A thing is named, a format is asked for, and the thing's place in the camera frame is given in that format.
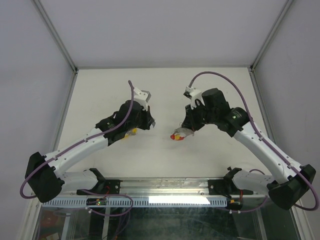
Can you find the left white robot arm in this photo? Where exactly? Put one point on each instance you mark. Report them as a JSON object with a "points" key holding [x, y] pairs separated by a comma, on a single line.
{"points": [[48, 175]]}

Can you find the red handled metal keyring holder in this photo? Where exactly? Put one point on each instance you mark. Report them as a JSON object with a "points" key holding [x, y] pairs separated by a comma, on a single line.
{"points": [[183, 132]]}

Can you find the slotted cable duct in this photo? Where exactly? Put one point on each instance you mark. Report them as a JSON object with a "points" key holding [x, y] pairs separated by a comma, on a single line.
{"points": [[156, 201]]}

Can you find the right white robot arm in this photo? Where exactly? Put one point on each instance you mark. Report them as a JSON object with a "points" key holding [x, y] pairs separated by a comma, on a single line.
{"points": [[288, 180]]}

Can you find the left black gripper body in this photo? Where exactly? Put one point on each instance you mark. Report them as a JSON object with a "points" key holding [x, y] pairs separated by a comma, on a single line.
{"points": [[142, 121]]}

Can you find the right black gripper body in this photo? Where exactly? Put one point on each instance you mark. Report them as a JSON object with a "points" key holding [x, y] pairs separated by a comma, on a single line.
{"points": [[197, 116]]}

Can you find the left aluminium frame post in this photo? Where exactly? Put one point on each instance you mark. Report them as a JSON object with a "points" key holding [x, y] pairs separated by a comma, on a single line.
{"points": [[54, 34]]}

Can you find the aluminium front rail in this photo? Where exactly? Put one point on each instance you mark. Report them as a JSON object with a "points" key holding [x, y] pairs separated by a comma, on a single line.
{"points": [[162, 183]]}

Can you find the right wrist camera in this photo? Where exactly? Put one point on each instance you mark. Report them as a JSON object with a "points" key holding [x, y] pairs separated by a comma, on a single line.
{"points": [[194, 95]]}

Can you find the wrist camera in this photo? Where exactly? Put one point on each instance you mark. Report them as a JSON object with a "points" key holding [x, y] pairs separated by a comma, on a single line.
{"points": [[142, 97], [194, 95]]}

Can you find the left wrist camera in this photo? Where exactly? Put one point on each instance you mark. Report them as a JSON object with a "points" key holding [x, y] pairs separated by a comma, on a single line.
{"points": [[142, 97]]}

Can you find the right aluminium frame post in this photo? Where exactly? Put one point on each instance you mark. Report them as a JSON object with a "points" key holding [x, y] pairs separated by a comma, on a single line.
{"points": [[272, 33]]}

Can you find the aluminium frame post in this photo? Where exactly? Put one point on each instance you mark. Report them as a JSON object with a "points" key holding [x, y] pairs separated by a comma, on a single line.
{"points": [[272, 33], [54, 34]]}

